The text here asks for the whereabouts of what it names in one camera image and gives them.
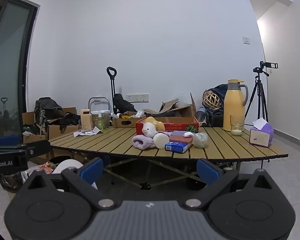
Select glass cup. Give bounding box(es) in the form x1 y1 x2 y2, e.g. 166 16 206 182
230 115 245 137

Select folding slatted table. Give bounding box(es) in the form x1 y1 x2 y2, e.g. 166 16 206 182
49 126 289 190

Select white paper sheets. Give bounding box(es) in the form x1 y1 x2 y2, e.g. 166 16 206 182
73 127 104 138

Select dark backpack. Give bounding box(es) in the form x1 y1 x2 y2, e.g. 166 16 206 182
34 97 65 130

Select white metal frame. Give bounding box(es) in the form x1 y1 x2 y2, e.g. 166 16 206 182
88 97 111 113

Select open cardboard box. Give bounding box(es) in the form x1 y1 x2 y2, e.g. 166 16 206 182
22 107 82 163

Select sliding glass door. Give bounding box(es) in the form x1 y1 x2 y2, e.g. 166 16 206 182
0 0 40 140

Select blue tissue pack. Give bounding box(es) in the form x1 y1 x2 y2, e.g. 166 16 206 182
164 141 190 154

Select black video camera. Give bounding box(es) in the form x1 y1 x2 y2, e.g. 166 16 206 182
253 61 278 77

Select black tripod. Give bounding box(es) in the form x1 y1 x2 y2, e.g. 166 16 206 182
244 72 270 125

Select flat cardboard piece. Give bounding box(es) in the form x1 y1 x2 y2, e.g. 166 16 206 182
160 99 181 113

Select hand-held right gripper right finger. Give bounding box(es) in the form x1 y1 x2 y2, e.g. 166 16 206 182
181 159 280 209

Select yellow thermos jug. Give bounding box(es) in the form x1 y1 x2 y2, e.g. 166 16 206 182
223 79 249 132

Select large brown cardboard box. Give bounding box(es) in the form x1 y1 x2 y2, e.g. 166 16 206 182
142 92 198 118

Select black plastic bag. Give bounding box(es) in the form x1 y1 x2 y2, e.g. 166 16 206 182
0 170 28 193

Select clear plastic jar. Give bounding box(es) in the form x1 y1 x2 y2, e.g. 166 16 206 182
90 110 111 130

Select purple tissue pack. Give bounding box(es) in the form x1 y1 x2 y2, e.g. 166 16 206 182
249 119 274 147

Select white paper roll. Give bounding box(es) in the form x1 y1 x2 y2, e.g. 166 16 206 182
52 159 98 190

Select black trolley handle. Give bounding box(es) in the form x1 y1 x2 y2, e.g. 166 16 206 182
106 67 118 115

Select white and yellow plush toy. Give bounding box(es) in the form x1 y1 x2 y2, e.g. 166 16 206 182
142 117 165 138

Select black clothing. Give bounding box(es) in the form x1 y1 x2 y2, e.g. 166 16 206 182
47 112 82 130

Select small brown cardboard box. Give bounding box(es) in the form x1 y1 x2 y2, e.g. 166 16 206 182
112 111 147 128

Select clear plastic bag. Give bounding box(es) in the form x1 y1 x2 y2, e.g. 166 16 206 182
192 132 209 148

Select dark blue jacket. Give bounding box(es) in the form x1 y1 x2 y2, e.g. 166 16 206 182
202 84 228 113

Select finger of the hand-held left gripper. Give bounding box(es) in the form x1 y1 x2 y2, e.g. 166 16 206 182
0 135 22 147
21 139 52 159

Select blue plastic bottle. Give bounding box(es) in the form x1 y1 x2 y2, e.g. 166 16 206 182
197 106 207 125

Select beige box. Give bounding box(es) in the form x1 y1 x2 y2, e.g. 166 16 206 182
80 109 92 130

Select brown rectangular block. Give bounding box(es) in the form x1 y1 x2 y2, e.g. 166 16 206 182
169 134 195 145

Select rattan ball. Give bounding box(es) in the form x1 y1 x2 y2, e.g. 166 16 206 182
203 91 221 110

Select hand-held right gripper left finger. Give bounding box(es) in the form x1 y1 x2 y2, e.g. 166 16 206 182
15 157 115 209

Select white wall outlet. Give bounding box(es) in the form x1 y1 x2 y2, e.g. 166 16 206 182
126 94 149 103

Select white round puff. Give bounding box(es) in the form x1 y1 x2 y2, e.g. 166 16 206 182
153 132 170 150

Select purple fluffy towel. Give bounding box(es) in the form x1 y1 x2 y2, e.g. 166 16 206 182
132 134 155 150

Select red cardboard box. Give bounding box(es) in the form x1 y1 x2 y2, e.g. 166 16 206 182
136 117 199 136

